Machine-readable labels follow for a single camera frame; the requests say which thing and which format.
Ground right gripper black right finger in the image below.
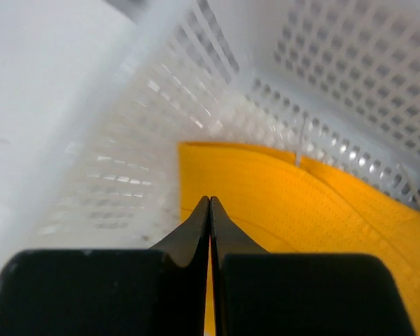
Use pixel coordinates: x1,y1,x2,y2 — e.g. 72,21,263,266
209,197,415,335

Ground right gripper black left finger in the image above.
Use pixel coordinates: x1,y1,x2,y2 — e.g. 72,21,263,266
0,197,210,335

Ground yellow hat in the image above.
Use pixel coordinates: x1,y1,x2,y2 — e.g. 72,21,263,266
178,142,420,335

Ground white plastic basket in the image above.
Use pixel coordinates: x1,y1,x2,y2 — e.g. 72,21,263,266
31,1,420,248

